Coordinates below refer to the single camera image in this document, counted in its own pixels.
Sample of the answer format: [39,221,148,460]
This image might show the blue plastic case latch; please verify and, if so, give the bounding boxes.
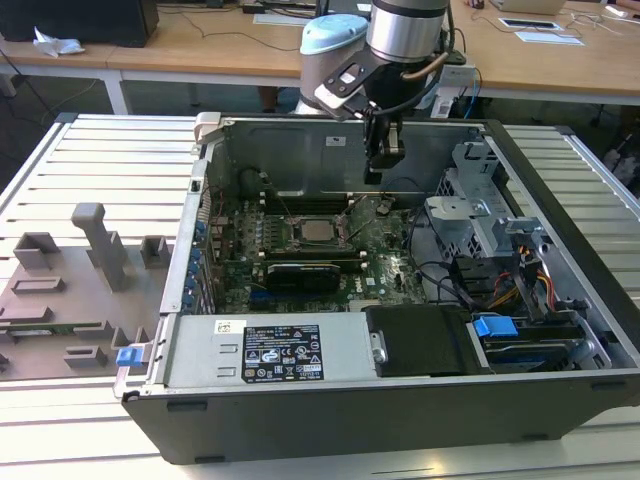
[114,345,140,370]

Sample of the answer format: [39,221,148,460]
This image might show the white-framed desk cable tray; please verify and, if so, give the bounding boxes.
[498,16,565,31]
[252,13,320,27]

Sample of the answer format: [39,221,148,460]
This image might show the silver laptop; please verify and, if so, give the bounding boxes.
[488,0,570,17]

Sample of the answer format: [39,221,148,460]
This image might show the blue expansion slot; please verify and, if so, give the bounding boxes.
[249,288,301,305]

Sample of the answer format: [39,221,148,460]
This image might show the white paper sheet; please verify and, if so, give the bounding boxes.
[514,29,587,49]

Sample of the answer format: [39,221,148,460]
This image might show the blue network cable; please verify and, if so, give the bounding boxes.
[464,67,484,121]

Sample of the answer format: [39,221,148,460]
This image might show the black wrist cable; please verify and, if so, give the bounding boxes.
[429,0,464,69]

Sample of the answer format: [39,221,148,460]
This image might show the black computer tower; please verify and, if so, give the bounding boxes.
[0,0,161,50]

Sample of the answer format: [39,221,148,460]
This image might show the green motherboard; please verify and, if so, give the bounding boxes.
[207,192,429,316]

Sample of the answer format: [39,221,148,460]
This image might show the thin black wire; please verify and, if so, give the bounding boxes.
[382,175,441,201]

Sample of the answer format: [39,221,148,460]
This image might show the black plastic disk bay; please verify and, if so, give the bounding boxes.
[363,304,485,380]

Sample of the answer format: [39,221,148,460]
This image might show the silver-topped CPU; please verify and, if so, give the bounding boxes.
[300,219,335,242]

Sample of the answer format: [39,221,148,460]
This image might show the silver perforated drive cage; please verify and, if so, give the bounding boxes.
[423,141,549,264]

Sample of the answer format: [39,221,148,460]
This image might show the grey plastic case latch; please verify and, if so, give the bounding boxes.
[193,111,225,146]

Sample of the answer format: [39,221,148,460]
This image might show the black graphics card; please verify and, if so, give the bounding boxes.
[266,263,342,297]

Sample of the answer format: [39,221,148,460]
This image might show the thick black cable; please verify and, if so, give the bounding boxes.
[405,202,454,309]
[417,259,476,314]

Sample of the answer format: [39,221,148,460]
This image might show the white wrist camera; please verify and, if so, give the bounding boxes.
[313,79,363,123]

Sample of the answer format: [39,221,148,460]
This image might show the multicoloured power wire harness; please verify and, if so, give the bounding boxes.
[492,243,559,312]

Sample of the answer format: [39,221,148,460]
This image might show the CPU socket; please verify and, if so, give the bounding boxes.
[289,213,354,252]

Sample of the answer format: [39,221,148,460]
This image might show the grey parts rack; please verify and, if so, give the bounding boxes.
[0,202,174,384]

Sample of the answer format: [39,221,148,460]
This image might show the silver power supply with label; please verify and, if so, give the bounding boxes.
[149,312,390,390]

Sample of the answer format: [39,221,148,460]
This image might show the crumpled white paper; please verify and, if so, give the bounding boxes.
[31,24,87,58]

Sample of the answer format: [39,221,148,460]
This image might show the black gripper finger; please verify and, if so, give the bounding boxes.
[364,114,404,184]

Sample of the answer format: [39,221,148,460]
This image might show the hard disk in blue carrier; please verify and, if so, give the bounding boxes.
[469,312,586,374]

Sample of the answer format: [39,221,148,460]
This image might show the wooden desk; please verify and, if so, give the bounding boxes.
[107,0,640,121]
[0,12,139,119]

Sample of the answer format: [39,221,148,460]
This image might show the black and silver PC case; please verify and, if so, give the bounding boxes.
[113,112,640,466]

